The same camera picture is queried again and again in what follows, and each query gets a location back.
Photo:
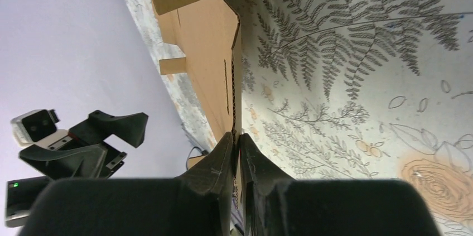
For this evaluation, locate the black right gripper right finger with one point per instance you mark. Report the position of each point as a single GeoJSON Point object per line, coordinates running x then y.
{"type": "Point", "coordinates": [263, 186]}

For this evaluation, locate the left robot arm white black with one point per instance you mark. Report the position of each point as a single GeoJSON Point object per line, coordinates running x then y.
{"type": "Point", "coordinates": [21, 194]}

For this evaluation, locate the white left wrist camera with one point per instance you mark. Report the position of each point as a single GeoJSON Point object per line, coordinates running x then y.
{"type": "Point", "coordinates": [34, 126]}

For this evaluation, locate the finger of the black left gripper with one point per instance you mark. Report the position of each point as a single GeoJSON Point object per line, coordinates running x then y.
{"type": "Point", "coordinates": [83, 162]}
{"type": "Point", "coordinates": [99, 126]}

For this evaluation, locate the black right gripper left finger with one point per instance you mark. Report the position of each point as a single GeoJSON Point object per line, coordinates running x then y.
{"type": "Point", "coordinates": [208, 189]}

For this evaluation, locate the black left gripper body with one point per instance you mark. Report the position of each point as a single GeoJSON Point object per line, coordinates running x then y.
{"type": "Point", "coordinates": [61, 140]}

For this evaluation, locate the brown cardboard box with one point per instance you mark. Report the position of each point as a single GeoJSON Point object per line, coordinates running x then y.
{"type": "Point", "coordinates": [208, 33]}

